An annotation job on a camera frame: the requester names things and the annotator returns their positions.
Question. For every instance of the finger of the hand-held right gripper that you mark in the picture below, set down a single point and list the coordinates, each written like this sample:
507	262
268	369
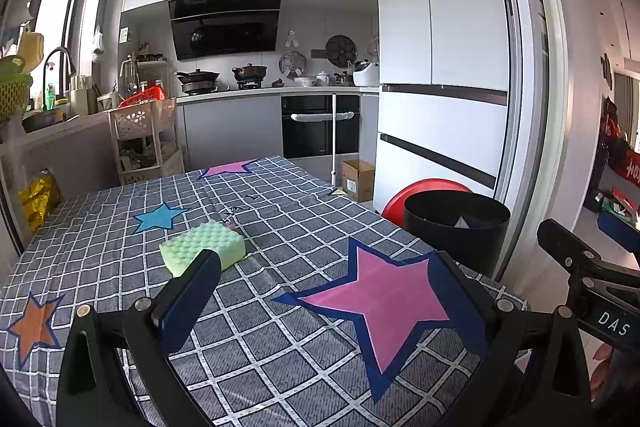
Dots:
565	242
617	229

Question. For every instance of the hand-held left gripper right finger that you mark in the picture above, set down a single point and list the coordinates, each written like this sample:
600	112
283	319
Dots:
457	304

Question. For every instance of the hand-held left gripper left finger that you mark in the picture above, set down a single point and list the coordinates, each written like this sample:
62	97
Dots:
192	299

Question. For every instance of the black trash bin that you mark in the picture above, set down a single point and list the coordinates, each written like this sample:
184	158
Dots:
450	247

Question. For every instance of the red black garment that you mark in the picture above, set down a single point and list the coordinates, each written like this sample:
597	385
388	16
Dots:
612	132

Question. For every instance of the red round stool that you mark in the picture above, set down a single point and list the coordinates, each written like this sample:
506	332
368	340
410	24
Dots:
400	207

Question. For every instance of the brown cardboard box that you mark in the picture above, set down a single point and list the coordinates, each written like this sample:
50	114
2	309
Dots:
357	182

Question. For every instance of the grey kitchen base cabinet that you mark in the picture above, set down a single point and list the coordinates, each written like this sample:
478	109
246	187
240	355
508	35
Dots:
230	132

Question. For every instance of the yellow shiny bag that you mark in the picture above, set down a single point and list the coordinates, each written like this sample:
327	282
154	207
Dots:
40	202

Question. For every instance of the beige storage trolley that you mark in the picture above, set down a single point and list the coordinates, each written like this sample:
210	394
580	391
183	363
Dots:
140	119

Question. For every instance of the black built-in oven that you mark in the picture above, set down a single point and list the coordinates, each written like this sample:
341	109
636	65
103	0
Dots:
310	139

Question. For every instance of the white mop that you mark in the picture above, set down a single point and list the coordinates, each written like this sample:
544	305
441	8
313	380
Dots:
333	142

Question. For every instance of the red plastic basket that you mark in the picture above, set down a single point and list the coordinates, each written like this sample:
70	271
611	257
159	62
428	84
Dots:
147	96

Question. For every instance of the white cylindrical container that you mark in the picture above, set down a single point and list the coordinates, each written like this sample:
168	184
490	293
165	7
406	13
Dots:
80	102

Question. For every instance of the black wok on stove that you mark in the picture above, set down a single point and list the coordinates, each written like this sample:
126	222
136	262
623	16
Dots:
250	74

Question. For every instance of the metal utensil rack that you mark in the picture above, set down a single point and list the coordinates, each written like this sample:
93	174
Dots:
130	74

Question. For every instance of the white refrigerator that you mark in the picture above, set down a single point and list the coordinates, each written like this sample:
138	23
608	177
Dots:
450	32

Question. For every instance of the white bowl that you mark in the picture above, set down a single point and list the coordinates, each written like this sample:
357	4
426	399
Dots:
305	81

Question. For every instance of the green dish soap bottle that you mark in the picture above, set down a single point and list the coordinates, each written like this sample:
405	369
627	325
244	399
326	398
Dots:
50	99

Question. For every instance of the white rice cooker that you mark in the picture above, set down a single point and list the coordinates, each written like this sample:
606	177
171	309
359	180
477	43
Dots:
366	74

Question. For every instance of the round metal steamer rack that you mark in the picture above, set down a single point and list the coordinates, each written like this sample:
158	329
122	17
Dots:
292	64

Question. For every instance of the white enamel mug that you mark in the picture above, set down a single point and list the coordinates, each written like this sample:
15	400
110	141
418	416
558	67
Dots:
323	79

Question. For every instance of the black arched faucet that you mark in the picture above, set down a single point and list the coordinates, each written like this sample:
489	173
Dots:
72	66

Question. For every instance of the black range hood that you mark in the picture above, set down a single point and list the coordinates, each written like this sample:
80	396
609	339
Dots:
225	32

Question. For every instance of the green plastic basket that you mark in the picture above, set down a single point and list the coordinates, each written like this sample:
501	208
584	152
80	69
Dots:
12	97

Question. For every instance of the white hanging plastic bag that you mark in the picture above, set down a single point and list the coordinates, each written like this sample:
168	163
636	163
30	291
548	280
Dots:
98	44

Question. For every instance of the black round hanging pan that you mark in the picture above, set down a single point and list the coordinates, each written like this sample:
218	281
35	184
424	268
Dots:
341	51

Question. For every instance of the yellow plastic basket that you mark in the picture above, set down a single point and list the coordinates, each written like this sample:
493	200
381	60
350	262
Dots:
31	49

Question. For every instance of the grey sliding door frame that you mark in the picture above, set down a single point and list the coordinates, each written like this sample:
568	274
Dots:
530	107

